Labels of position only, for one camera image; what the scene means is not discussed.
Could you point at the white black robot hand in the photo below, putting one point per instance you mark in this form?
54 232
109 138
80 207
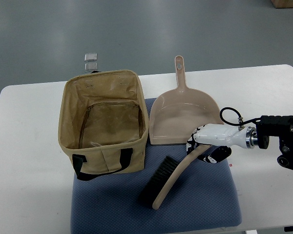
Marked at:
220 138

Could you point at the pink hand broom black bristles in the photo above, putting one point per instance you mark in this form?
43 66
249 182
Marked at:
163 179

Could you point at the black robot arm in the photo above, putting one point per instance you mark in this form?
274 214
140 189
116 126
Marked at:
257 132

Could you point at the pink plastic dustpan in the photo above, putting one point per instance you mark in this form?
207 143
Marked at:
176 113

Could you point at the brown cardboard box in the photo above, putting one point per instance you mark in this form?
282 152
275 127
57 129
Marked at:
282 3

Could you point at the lower silver floor plate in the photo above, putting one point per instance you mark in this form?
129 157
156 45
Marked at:
90 66

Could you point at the silver floor plate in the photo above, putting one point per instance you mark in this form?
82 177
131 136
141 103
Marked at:
90 66
90 57

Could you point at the upper silver floor plate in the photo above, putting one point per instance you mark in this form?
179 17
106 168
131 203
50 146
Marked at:
90 57

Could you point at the yellow fabric bag black handles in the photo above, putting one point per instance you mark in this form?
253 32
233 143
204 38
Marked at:
103 124

